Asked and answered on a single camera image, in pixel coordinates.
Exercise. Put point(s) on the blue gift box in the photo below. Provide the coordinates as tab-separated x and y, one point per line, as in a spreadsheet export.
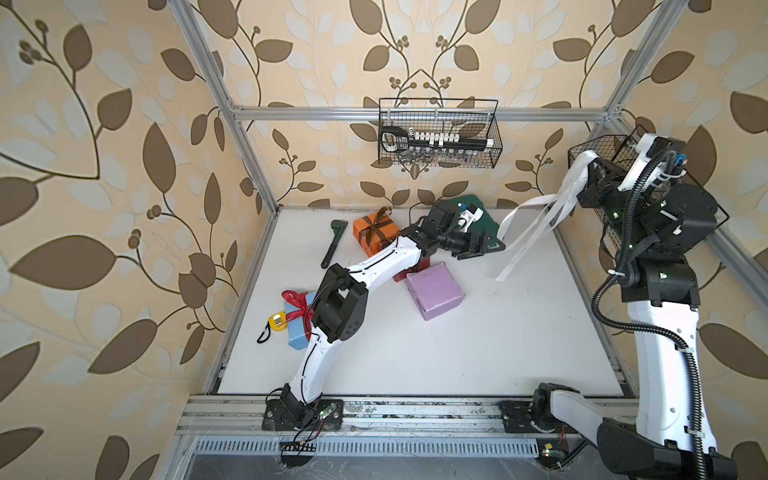
296	340

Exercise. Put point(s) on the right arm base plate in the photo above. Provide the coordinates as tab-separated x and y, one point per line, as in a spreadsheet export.
523	417

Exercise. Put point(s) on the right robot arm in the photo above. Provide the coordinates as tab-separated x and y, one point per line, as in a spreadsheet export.
657	302

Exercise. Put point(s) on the black wire basket right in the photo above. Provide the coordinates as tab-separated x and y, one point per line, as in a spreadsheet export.
674	211

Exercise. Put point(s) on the black wire basket back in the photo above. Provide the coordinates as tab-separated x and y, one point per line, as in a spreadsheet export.
439	132

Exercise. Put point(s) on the orange gift box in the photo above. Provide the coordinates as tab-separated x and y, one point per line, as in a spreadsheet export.
377	248

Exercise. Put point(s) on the white ribbon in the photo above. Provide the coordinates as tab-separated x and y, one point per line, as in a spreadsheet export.
554	208

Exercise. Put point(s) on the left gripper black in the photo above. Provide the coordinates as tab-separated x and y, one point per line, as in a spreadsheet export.
478	247

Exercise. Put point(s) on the purple gift box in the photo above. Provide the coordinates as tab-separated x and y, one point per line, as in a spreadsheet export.
434	291

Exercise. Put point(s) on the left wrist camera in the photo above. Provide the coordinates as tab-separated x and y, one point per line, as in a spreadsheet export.
468	217

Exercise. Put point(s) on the socket set rail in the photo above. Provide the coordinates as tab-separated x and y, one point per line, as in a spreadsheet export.
398	140

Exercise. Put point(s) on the red ribbon bow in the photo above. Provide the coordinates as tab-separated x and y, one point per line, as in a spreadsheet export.
298	311

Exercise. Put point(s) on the black wire basket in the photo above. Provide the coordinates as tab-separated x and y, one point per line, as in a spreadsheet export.
439	132
674	211

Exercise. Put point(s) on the dark red gift box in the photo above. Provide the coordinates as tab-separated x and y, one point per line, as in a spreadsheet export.
422	265

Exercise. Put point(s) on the brown ribbon bow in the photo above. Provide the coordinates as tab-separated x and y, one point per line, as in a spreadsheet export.
374	229

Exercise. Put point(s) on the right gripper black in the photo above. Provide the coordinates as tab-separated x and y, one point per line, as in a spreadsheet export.
601	188

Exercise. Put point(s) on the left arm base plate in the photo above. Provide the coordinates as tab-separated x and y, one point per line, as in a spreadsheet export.
282	418

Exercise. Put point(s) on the green plastic tool case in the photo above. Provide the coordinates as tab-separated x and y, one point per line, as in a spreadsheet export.
483	223

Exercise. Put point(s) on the aluminium front rail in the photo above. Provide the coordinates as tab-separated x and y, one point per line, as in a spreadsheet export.
442	416

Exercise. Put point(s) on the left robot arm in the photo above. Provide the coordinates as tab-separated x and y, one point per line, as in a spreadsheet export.
337	311

